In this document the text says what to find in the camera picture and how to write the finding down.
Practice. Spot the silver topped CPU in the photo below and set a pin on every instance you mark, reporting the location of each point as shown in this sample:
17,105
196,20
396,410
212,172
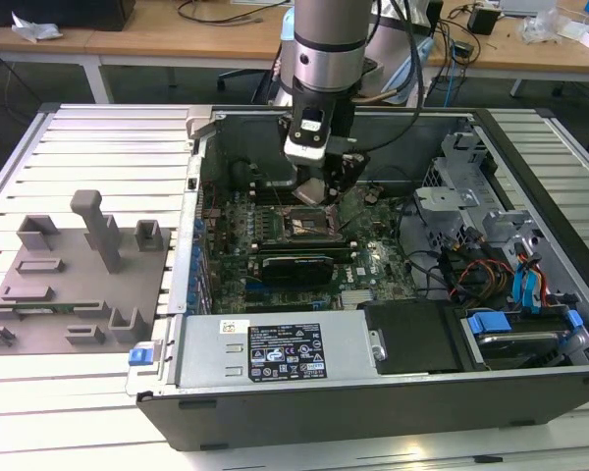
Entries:
311,191

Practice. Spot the thin metal locking lever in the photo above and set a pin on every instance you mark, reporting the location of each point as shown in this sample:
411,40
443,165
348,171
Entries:
276,193
354,220

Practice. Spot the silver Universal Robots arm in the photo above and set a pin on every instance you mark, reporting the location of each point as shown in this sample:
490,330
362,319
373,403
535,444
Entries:
329,49

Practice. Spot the black CPU socket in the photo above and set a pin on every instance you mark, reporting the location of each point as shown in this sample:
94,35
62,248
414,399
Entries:
314,220

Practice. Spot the round coin battery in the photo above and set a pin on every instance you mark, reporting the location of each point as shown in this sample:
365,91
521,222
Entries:
373,197

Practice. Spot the black RAM slot bank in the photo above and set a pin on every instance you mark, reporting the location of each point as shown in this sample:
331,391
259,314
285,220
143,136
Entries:
262,196
294,244

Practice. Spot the black office chair base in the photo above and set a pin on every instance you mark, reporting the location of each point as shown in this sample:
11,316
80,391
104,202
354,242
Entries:
240,76

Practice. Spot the silver metal drive cage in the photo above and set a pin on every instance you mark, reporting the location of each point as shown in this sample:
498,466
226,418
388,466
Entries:
442,198

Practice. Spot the green motherboard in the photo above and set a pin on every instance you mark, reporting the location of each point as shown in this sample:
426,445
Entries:
235,230

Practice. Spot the black graphics card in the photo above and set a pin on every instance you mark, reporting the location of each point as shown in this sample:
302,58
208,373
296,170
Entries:
297,270

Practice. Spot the small black box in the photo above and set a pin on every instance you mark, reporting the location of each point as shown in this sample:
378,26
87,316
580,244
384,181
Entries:
482,22

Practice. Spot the small silver chip heatsink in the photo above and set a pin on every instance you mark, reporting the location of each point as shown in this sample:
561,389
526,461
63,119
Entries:
357,299

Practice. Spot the wooden desk white legs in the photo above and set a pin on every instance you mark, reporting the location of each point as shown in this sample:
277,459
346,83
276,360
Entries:
520,54
78,41

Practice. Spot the black plastic shroud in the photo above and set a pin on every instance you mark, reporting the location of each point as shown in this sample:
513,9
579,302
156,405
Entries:
412,338

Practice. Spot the grey power supply unit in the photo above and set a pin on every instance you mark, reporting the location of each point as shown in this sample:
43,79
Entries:
201,353

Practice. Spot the hard disk in blue carrier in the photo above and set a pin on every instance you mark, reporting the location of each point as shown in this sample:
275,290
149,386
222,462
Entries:
515,346

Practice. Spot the open black PC case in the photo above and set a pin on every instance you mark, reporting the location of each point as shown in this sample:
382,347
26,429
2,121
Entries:
373,417

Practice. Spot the blue plastic case latch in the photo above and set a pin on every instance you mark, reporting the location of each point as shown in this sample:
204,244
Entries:
142,354

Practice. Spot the grey plastic parts rack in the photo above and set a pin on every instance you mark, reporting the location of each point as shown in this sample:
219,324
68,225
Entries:
78,294

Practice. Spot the crumpled white paper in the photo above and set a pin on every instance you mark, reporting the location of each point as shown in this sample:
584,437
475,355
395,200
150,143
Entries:
34,29

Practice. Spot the green RAM stick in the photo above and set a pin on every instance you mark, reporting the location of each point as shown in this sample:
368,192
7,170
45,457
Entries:
39,309

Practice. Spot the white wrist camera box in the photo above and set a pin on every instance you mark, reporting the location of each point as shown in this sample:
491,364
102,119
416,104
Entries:
304,149

